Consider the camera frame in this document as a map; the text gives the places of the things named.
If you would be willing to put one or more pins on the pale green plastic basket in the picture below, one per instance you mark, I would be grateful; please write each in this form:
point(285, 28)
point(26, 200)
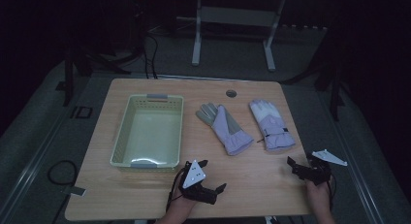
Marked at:
point(151, 133)

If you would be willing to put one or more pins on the lilac and white glove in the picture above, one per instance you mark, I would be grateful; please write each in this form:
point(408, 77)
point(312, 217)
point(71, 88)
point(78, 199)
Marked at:
point(273, 127)

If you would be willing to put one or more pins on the lilac glove with gray palm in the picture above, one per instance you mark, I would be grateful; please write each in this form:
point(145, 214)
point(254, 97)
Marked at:
point(229, 133)

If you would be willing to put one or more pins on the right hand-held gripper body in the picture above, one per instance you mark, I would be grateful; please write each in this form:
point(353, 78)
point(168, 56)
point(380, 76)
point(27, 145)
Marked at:
point(315, 174)

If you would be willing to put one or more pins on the black tripod stand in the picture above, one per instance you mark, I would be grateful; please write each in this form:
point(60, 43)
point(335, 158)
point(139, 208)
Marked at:
point(80, 60)

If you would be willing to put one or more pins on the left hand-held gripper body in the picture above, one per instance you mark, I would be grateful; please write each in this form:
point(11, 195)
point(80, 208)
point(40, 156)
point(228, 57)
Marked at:
point(197, 193)

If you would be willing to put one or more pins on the dark metal stand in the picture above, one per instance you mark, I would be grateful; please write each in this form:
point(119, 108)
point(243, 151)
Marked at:
point(334, 88)

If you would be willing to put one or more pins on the person's left hand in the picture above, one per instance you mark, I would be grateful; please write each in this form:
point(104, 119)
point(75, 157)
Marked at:
point(182, 204)

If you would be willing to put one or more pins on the white metal desk frame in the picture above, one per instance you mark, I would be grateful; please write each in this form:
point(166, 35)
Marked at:
point(236, 15)

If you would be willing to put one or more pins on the gray tape piece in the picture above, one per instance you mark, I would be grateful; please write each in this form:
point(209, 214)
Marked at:
point(76, 191)

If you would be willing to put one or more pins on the person's right hand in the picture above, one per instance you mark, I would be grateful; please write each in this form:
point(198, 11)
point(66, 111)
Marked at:
point(318, 195)

